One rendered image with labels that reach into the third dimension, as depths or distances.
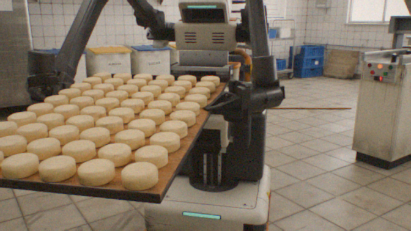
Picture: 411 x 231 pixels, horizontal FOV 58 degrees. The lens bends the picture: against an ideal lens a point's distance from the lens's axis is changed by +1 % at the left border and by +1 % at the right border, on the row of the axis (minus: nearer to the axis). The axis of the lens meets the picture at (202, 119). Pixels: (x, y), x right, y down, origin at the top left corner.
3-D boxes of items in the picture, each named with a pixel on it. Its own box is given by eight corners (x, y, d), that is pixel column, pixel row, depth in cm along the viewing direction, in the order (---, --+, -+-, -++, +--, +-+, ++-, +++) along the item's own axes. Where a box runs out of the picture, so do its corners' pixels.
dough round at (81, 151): (102, 156, 60) (100, 145, 59) (73, 167, 57) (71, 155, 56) (86, 147, 63) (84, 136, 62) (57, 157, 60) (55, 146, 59)
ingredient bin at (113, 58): (99, 104, 517) (94, 48, 496) (84, 96, 567) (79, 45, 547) (134, 99, 547) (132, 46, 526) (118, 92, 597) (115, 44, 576)
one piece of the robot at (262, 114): (180, 175, 242) (177, 46, 219) (264, 183, 231) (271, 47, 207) (164, 199, 210) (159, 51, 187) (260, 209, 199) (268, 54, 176)
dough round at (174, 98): (183, 105, 84) (183, 96, 83) (162, 109, 81) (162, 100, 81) (174, 99, 88) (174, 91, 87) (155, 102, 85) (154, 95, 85)
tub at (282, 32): (273, 36, 734) (273, 26, 729) (292, 37, 703) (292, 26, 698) (261, 37, 711) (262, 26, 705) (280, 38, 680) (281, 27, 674)
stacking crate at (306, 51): (307, 54, 784) (308, 44, 779) (323, 55, 753) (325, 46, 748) (288, 56, 750) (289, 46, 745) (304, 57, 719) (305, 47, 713)
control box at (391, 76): (365, 78, 294) (367, 60, 290) (396, 82, 275) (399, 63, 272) (362, 79, 292) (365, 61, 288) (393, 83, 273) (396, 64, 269)
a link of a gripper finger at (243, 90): (214, 126, 78) (248, 117, 83) (213, 93, 76) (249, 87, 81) (196, 117, 83) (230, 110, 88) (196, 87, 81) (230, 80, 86)
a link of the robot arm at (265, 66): (284, 97, 98) (251, 101, 99) (280, 53, 96) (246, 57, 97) (288, 103, 86) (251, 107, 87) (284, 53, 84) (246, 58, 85)
